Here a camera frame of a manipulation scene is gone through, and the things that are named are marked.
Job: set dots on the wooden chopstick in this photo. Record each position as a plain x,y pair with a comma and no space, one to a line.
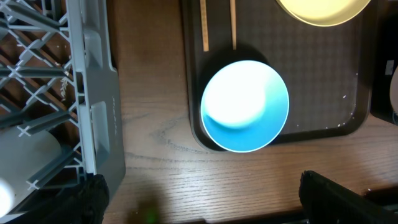
232,6
204,25

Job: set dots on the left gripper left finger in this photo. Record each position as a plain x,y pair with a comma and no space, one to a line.
84,203

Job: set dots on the white plastic cup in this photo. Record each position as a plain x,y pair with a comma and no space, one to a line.
23,156

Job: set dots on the black plastic tray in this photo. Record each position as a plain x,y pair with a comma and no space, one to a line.
386,64

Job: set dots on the white pink bowl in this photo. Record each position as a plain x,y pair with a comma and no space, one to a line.
393,92

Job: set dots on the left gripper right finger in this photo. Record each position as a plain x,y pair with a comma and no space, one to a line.
325,201

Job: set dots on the light blue bowl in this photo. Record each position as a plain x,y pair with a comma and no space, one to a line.
244,106

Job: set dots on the yellow plastic plate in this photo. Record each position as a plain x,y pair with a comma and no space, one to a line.
323,13

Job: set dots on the grey plastic dish rack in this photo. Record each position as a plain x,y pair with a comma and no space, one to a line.
57,75

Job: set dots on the dark brown serving tray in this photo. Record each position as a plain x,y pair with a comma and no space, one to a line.
327,70

